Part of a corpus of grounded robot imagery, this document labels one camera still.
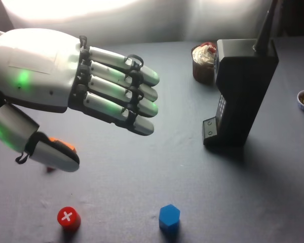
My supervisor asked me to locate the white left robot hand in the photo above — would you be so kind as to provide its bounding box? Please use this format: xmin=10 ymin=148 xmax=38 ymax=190
xmin=0 ymin=27 xmax=160 ymax=173

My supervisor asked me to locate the black walkie-talkie with antenna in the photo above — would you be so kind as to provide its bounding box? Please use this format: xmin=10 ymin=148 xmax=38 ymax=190
xmin=202 ymin=0 xmax=280 ymax=147

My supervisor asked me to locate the orange triangle block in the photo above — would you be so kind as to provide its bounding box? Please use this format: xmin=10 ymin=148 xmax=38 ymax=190
xmin=47 ymin=136 xmax=78 ymax=155

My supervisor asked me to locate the white backdrop cloth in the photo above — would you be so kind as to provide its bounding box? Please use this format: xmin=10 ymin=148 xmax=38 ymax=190
xmin=0 ymin=0 xmax=304 ymax=49

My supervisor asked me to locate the grey tablecloth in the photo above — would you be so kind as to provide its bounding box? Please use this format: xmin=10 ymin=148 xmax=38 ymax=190
xmin=0 ymin=35 xmax=304 ymax=243

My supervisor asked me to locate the red cylinder block white cross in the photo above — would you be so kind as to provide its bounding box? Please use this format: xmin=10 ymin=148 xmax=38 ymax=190
xmin=57 ymin=206 xmax=82 ymax=231

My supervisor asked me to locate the toy cupcake white frosting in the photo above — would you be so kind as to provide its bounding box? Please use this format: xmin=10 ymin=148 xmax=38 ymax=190
xmin=191 ymin=42 xmax=218 ymax=84

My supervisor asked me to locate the blue hexagon block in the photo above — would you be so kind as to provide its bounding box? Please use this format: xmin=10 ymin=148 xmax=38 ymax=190
xmin=159 ymin=204 xmax=181 ymax=232

